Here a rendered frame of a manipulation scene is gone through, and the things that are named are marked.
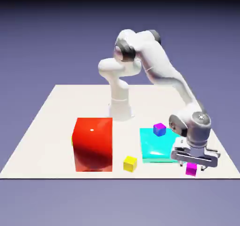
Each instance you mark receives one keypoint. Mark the small yellow cube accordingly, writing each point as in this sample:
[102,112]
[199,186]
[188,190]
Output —
[129,163]
[72,141]

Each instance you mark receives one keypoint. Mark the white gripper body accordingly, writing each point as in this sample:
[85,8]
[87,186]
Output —
[195,159]

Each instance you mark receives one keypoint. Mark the small blue cube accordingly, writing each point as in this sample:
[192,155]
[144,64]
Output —
[159,130]

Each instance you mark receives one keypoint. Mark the small magenta cube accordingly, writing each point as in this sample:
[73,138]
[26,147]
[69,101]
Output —
[191,169]

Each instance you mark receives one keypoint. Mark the large red box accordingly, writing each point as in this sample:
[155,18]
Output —
[92,145]

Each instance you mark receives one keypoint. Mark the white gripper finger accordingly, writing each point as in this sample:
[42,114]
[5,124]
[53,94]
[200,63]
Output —
[203,167]
[181,163]

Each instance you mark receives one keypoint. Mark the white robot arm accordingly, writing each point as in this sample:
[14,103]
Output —
[159,61]

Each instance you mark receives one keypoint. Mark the large cyan box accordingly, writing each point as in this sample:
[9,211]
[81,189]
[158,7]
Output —
[155,145]

